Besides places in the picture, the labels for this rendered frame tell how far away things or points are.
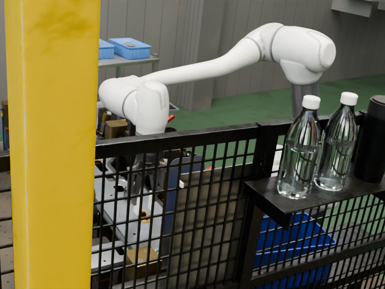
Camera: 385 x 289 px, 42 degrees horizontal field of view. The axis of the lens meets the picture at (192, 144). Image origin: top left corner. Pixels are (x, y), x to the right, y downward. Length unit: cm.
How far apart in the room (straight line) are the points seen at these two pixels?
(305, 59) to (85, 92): 113
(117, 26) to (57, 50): 458
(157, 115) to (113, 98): 17
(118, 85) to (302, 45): 61
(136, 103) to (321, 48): 63
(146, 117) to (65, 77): 84
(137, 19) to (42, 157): 469
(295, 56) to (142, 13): 376
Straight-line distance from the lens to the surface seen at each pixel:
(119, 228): 162
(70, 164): 71
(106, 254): 151
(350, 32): 820
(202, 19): 550
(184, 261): 110
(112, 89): 160
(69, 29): 65
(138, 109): 150
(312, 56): 169
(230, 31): 621
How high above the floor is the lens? 189
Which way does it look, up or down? 23 degrees down
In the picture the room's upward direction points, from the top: 7 degrees clockwise
